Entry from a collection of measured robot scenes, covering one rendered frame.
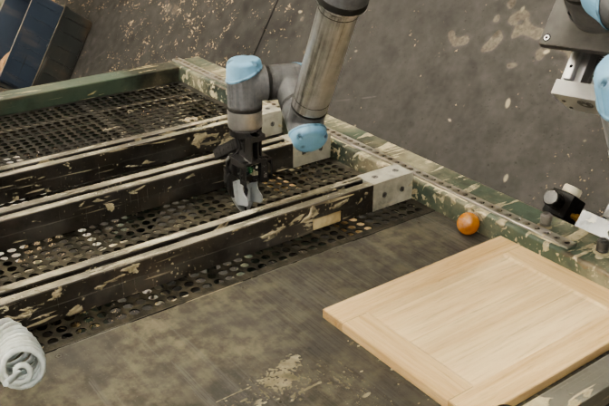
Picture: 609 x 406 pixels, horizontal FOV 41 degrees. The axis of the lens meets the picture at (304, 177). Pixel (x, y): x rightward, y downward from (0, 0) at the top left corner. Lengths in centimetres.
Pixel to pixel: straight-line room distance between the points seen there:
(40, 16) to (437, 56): 285
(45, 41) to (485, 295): 419
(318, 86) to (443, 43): 181
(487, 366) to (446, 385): 9
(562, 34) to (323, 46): 52
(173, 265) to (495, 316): 62
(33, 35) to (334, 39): 401
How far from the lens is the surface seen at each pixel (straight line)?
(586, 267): 171
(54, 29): 544
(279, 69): 174
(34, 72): 539
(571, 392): 137
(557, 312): 160
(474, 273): 168
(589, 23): 171
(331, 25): 148
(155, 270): 162
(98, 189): 191
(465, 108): 315
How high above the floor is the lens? 242
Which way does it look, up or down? 43 degrees down
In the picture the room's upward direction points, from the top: 63 degrees counter-clockwise
